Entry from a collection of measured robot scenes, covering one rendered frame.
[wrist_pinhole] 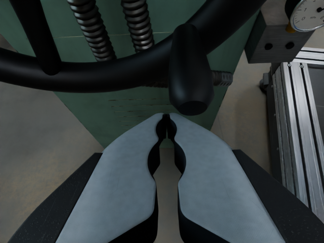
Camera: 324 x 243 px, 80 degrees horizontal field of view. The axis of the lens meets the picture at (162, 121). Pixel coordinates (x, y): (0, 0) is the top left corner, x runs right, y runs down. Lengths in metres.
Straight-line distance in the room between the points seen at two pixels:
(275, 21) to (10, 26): 0.43
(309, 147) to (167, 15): 0.59
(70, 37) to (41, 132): 0.74
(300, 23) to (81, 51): 0.36
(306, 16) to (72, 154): 0.90
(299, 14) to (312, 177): 0.50
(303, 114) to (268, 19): 0.49
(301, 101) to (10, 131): 1.24
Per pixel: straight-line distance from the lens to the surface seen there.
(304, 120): 0.80
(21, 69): 0.20
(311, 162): 0.74
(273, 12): 0.39
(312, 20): 0.35
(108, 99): 0.54
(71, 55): 0.44
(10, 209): 1.04
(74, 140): 0.99
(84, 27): 0.23
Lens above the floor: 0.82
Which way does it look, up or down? 62 degrees down
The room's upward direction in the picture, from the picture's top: 6 degrees counter-clockwise
